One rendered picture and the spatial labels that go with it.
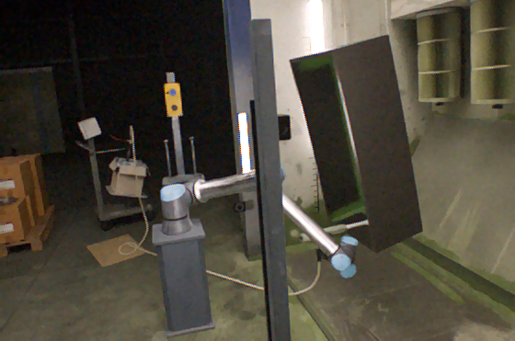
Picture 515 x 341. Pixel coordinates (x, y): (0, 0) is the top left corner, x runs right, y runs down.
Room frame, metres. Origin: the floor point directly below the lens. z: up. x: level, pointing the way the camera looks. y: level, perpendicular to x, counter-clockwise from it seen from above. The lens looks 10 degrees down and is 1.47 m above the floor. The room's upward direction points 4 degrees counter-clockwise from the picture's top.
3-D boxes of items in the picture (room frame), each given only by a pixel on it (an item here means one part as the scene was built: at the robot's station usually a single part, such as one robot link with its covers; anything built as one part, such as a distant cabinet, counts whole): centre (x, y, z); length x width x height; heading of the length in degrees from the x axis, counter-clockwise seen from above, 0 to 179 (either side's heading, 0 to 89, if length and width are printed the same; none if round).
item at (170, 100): (2.96, 0.61, 1.42); 0.12 x 0.06 x 0.26; 104
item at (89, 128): (4.18, 1.66, 0.64); 0.73 x 0.50 x 1.27; 118
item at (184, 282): (2.14, 0.51, 0.32); 0.31 x 0.31 x 0.64; 14
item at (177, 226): (2.14, 0.51, 0.69); 0.19 x 0.19 x 0.10
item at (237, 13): (3.01, 0.05, 1.14); 0.18 x 0.18 x 2.29; 14
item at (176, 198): (2.14, 0.50, 0.83); 0.17 x 0.15 x 0.18; 153
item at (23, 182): (3.89, 2.71, 0.69); 0.38 x 0.29 x 0.36; 16
